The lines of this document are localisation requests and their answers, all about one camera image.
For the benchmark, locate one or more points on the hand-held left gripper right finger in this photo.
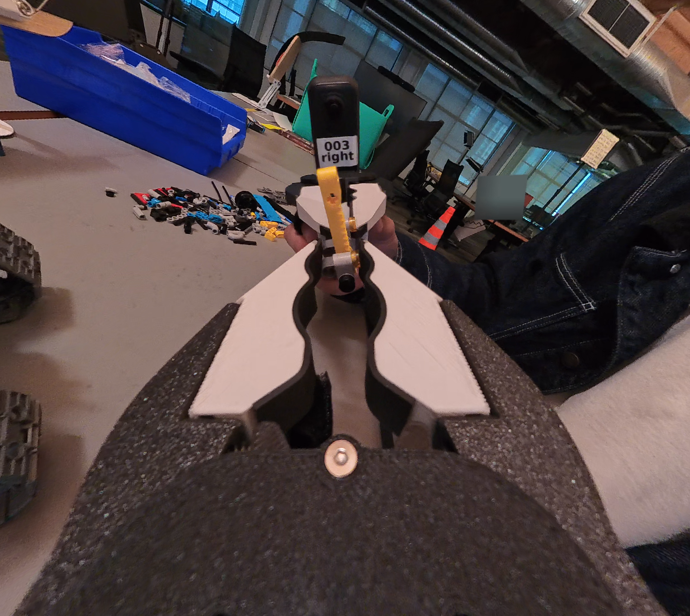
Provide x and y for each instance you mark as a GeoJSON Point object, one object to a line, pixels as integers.
{"type": "Point", "coordinates": [431, 357]}

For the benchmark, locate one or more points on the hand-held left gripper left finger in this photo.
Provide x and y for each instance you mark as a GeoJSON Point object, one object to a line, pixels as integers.
{"type": "Point", "coordinates": [248, 363]}

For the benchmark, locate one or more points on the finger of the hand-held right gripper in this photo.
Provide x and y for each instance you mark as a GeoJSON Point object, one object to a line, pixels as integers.
{"type": "Point", "coordinates": [309, 215]}
{"type": "Point", "coordinates": [369, 208]}

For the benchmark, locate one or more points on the yellow toothed beam piece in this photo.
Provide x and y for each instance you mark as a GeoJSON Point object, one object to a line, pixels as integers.
{"type": "Point", "coordinates": [334, 206]}

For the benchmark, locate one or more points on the blue tracked toy robot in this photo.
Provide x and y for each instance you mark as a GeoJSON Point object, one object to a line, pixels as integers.
{"type": "Point", "coordinates": [16, 271]}

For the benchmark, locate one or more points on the person's right forearm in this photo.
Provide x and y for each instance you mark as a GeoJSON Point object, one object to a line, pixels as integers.
{"type": "Point", "coordinates": [561, 271]}

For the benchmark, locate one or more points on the person's right hand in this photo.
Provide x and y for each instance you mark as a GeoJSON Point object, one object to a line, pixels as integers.
{"type": "Point", "coordinates": [385, 244]}

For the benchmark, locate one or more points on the orange cone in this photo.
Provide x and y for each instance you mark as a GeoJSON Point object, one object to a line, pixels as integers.
{"type": "Point", "coordinates": [437, 231]}

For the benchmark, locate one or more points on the black office chair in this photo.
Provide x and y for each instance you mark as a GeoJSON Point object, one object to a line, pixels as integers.
{"type": "Point", "coordinates": [444, 190]}

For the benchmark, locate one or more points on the pile of small brick pieces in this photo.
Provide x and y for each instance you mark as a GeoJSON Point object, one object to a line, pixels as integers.
{"type": "Point", "coordinates": [205, 212]}

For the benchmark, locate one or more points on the blue plastic bin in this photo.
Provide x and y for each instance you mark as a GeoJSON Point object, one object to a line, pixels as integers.
{"type": "Point", "coordinates": [119, 99]}

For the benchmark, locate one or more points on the person's white shirt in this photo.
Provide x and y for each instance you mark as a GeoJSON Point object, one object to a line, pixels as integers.
{"type": "Point", "coordinates": [636, 444]}

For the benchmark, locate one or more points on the person's blue jeans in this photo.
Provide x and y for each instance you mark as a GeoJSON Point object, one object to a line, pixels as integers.
{"type": "Point", "coordinates": [663, 584]}

